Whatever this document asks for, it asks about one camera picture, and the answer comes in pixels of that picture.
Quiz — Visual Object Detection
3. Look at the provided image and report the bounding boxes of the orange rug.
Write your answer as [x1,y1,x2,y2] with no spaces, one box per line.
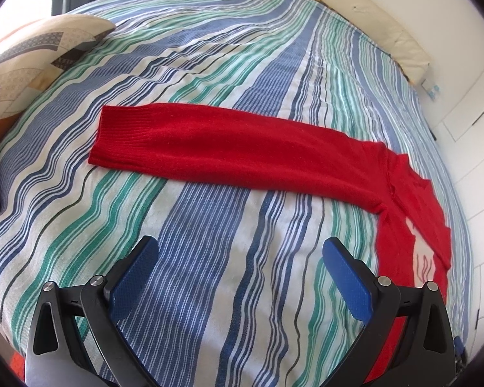
[8,351,27,383]

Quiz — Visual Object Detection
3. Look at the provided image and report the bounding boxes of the red knitted sweater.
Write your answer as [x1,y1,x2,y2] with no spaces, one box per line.
[88,103,454,383]

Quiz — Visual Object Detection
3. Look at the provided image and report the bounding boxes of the cream padded headboard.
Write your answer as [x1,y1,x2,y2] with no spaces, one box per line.
[258,0,432,85]

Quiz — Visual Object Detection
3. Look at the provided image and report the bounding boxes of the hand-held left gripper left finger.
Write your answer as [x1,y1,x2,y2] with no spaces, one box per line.
[26,234,160,387]

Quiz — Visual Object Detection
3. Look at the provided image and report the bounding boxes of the striped bed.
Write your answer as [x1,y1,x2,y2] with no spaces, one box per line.
[0,0,474,387]

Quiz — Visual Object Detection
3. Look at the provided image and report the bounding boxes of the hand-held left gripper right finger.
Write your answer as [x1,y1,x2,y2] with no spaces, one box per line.
[323,237,456,387]

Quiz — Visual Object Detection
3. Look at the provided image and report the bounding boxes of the geometric patterned pillow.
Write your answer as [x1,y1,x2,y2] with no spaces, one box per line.
[0,14,117,146]

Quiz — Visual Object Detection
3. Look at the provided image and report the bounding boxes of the white wardrobe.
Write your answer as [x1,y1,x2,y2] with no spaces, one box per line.
[431,48,484,331]

